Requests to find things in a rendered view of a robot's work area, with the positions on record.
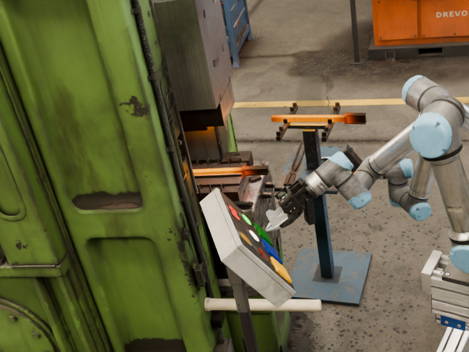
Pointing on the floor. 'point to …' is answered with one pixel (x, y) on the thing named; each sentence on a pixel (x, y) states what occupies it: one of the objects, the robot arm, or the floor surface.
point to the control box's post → (245, 317)
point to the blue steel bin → (236, 26)
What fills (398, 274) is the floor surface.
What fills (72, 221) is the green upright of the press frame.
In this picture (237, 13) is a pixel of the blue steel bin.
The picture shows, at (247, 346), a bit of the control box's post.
